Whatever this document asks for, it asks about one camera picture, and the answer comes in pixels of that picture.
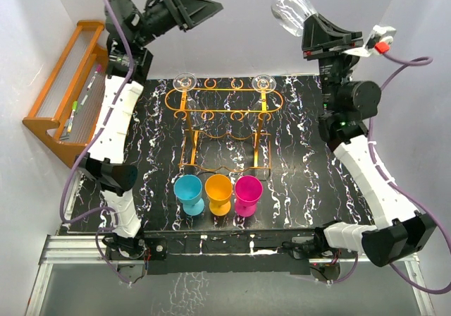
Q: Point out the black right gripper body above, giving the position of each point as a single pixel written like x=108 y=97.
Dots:
x=333 y=69

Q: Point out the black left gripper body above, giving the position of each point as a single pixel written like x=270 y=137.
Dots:
x=158 y=19

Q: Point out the clear wine glass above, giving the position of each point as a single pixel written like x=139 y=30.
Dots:
x=292 y=14
x=184 y=83
x=263 y=84

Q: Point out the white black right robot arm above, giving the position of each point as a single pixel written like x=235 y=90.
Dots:
x=399 y=229

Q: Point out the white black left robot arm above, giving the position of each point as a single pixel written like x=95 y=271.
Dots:
x=130 y=31

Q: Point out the orange wooden shelf rack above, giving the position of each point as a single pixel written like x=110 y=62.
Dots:
x=69 y=77

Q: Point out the purple capped marker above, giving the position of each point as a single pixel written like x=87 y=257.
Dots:
x=91 y=82

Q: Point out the green capped marker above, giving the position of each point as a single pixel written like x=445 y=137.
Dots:
x=74 y=109

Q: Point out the pink plastic goblet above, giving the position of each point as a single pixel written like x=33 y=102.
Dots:
x=248 y=191

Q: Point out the orange plastic goblet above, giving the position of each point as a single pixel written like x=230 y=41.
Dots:
x=219 y=190

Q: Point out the blue plastic goblet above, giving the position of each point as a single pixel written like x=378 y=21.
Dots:
x=188 y=190

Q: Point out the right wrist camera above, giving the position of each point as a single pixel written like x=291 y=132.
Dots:
x=379 y=41

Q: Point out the gold wire glass rack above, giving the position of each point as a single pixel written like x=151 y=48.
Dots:
x=225 y=116

